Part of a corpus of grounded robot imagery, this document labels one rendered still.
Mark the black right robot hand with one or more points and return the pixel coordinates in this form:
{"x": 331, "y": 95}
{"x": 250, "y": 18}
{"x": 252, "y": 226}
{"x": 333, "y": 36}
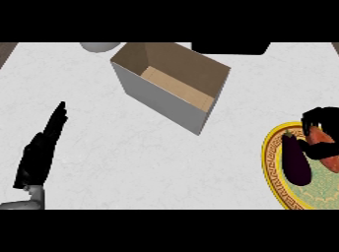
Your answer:
{"x": 331, "y": 124}

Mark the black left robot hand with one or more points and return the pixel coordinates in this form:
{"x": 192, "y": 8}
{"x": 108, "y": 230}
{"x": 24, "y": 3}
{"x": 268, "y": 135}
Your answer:
{"x": 40, "y": 154}

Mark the orange sweet potato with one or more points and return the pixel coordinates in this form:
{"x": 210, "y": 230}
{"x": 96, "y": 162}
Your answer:
{"x": 324, "y": 148}

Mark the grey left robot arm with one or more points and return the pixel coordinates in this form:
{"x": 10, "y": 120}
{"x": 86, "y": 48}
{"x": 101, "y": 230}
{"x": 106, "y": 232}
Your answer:
{"x": 31, "y": 200}

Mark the yellow rimmed patterned plate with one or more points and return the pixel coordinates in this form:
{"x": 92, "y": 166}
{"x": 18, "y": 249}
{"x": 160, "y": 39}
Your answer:
{"x": 317, "y": 183}

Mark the open cardboard box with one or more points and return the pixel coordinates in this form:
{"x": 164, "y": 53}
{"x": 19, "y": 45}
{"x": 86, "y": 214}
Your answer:
{"x": 173, "y": 83}

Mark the dark purple eggplant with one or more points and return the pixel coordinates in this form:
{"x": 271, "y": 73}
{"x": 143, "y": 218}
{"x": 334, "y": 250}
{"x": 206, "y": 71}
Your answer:
{"x": 294, "y": 160}

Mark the black appliance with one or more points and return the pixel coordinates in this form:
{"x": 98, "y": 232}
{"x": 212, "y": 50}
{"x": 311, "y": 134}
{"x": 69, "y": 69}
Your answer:
{"x": 231, "y": 48}

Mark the grey round bowl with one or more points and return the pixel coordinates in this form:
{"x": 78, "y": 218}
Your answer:
{"x": 99, "y": 47}

